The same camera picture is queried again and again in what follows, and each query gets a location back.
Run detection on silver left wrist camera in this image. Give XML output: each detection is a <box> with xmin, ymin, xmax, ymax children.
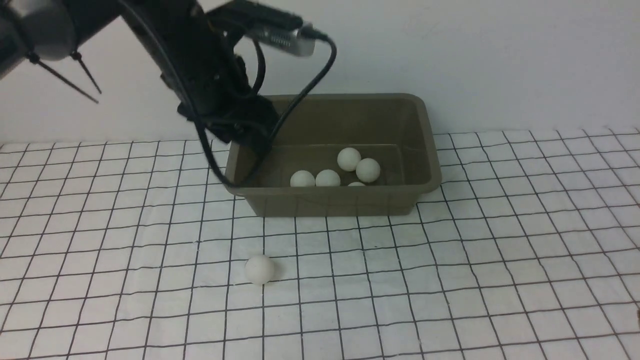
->
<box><xmin>205</xmin><ymin>0</ymin><xmax>315</xmax><ymax>58</ymax></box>

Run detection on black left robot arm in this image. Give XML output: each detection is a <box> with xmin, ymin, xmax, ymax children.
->
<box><xmin>1</xmin><ymin>0</ymin><xmax>281</xmax><ymax>150</ymax></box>

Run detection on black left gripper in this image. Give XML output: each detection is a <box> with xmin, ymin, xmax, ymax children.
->
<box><xmin>177</xmin><ymin>50</ymin><xmax>281</xmax><ymax>156</ymax></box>

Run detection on white black-grid tablecloth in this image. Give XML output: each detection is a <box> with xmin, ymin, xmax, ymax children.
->
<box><xmin>0</xmin><ymin>129</ymin><xmax>640</xmax><ymax>360</ymax></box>

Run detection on olive green plastic bin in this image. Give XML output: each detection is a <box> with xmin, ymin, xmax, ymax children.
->
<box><xmin>227</xmin><ymin>93</ymin><xmax>442</xmax><ymax>217</ymax></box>

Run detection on black left camera cable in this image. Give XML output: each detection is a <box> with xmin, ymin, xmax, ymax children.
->
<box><xmin>120</xmin><ymin>0</ymin><xmax>338</xmax><ymax>188</ymax></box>

